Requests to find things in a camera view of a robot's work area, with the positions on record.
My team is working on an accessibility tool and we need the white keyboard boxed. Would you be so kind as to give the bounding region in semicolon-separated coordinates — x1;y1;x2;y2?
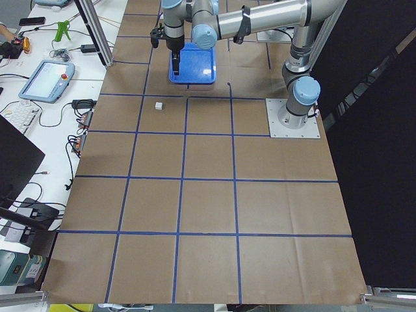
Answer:
1;100;41;136

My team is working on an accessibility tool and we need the black power adapter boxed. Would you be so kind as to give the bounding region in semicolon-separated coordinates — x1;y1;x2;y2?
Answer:
80;44;97;53

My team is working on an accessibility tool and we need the black smartphone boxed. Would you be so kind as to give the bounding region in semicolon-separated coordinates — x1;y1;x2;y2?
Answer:
19;16;46;26

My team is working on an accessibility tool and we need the blue plastic tray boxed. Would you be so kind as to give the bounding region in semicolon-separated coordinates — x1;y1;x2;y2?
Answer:
168;42;216;85

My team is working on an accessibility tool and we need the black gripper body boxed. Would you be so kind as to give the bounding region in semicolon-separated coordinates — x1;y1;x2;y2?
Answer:
164;25;185;51

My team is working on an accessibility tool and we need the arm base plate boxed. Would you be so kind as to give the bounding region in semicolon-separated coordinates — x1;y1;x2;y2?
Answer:
265;98;320;139

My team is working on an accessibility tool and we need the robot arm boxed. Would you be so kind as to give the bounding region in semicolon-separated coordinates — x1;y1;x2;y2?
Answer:
150;1;332;129

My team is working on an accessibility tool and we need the white block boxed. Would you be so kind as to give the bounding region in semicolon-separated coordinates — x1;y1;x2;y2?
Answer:
155;102;163;111

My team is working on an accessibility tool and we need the teach pendant tablet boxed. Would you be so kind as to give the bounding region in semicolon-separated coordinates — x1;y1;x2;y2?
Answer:
18;60;75;103

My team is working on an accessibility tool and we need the black monitor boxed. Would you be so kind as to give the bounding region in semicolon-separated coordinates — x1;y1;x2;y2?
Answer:
0;117;45;209

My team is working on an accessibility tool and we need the person hand at desk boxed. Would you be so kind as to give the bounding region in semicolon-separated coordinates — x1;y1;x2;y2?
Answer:
0;23;14;42

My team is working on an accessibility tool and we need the aluminium frame post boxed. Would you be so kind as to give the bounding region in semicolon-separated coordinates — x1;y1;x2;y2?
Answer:
74;0;114;68

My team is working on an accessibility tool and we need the green handled reacher grabber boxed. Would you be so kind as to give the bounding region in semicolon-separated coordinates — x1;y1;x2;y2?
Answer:
53;20;72;42

